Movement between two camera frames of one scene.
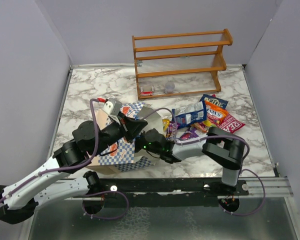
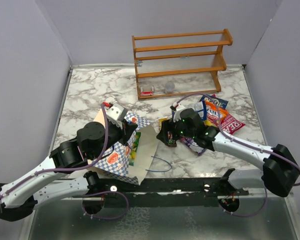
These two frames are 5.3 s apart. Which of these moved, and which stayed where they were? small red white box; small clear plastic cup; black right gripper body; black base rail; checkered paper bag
Moved: checkered paper bag; black right gripper body
Stayed: black base rail; small clear plastic cup; small red white box
